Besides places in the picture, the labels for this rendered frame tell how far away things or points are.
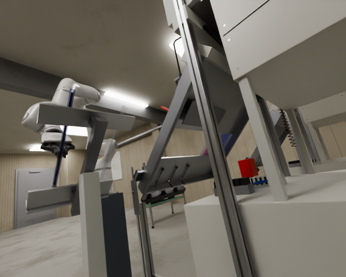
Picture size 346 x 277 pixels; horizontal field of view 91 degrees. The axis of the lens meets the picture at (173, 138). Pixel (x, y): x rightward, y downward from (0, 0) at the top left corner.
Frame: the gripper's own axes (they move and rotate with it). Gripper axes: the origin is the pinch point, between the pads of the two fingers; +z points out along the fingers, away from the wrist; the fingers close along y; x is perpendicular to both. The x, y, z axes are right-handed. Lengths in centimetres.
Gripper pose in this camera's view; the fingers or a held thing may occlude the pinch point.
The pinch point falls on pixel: (61, 152)
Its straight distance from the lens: 78.8
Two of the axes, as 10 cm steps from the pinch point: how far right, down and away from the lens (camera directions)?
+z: 6.4, 3.8, -6.7
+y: 7.1, 0.3, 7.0
